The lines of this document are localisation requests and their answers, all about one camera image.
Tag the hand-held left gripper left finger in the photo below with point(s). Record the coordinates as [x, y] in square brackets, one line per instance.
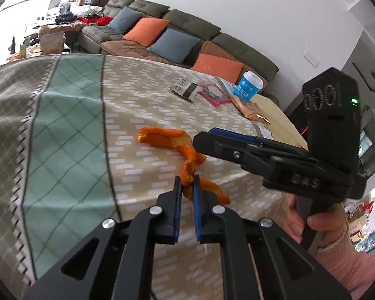
[176, 215]

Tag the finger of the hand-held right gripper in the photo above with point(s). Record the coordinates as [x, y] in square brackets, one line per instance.
[218, 148]
[237, 135]

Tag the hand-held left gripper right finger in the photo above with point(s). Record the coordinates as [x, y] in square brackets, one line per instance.
[197, 215]

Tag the orange peel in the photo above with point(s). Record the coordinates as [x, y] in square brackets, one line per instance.
[172, 137]

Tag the person's right forearm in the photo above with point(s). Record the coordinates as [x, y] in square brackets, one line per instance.
[353, 265]

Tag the person's right hand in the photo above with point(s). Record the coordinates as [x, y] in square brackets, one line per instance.
[329, 225]

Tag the gold packet with dark label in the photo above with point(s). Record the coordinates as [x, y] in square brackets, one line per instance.
[250, 111]

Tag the lit screen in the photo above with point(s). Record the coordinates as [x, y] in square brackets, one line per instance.
[365, 145]

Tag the red snack packet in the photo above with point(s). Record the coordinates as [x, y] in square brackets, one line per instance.
[214, 95]

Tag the blue paper cup white lid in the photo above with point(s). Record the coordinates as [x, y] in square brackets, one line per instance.
[247, 86]

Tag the black and white snack packet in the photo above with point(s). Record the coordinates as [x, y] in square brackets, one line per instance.
[186, 89]

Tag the wide orange cushion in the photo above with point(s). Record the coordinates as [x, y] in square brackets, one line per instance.
[217, 67]

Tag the brown back cushion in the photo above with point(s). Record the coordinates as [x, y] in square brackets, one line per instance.
[218, 49]

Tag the large grey-blue cushion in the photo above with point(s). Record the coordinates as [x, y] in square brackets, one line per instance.
[173, 45]

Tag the olive green sofa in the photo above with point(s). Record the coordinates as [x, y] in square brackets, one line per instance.
[187, 22]

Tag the patterned patchwork tablecloth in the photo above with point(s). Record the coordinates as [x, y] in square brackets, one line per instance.
[81, 131]

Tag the upright orange cushion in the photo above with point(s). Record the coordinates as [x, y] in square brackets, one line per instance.
[145, 32]

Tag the small grey-blue cushion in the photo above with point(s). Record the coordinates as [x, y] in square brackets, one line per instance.
[123, 20]

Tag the red cloth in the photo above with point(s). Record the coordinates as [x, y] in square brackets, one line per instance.
[103, 22]

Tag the cardboard box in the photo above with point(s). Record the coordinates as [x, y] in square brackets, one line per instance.
[51, 40]

